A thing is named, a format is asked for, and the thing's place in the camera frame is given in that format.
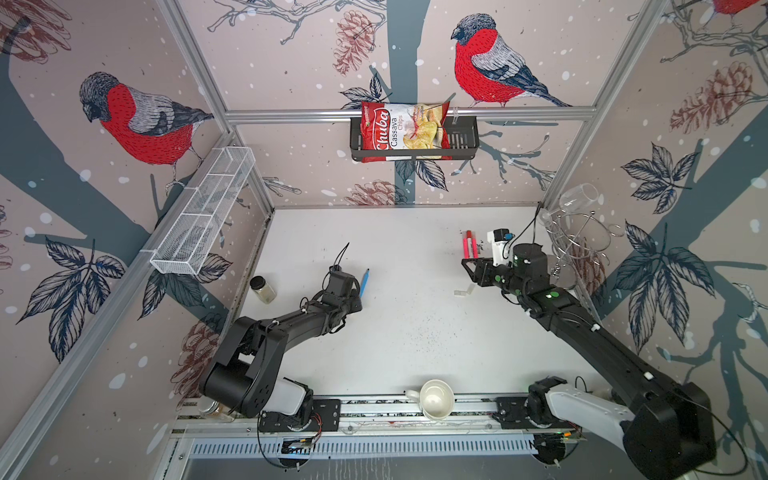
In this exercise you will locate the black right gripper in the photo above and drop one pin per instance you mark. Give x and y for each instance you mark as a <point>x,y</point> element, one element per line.
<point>482,269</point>

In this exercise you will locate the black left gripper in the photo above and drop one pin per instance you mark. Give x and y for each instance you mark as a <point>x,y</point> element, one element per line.
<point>356,302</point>

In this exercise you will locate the blue highlighter pen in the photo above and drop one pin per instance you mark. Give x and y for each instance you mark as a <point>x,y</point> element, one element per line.
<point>364,282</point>

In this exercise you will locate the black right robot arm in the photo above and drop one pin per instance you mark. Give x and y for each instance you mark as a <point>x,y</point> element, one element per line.
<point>665,428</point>

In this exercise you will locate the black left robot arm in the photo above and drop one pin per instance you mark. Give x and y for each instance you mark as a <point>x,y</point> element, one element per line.
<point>243,374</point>

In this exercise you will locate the small glass spice jar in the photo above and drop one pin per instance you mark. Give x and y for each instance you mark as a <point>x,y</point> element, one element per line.
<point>262,288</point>

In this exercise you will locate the chrome glass holder stand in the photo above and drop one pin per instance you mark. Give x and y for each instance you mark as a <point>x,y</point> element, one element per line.
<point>579,243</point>

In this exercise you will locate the clear wine glass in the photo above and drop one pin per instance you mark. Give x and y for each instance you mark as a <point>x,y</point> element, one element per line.
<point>574,200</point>

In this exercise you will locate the white ceramic cup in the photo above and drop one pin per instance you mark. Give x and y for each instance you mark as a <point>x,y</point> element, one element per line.
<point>435,398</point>

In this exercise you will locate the red cassava chips bag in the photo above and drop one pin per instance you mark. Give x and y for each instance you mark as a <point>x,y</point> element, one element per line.
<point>390,127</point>

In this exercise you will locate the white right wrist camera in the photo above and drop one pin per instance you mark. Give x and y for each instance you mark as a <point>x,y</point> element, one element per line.
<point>500,241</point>

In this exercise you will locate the black wire wall basket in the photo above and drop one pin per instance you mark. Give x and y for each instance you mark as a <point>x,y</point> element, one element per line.
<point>461,131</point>

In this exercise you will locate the white mesh wall shelf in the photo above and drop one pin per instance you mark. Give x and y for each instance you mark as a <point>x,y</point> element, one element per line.
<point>192,236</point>

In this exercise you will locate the glass jar near rail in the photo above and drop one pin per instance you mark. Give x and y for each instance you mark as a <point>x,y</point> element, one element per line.
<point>213,410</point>

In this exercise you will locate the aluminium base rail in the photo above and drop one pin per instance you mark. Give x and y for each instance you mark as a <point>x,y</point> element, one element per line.
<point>373,427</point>

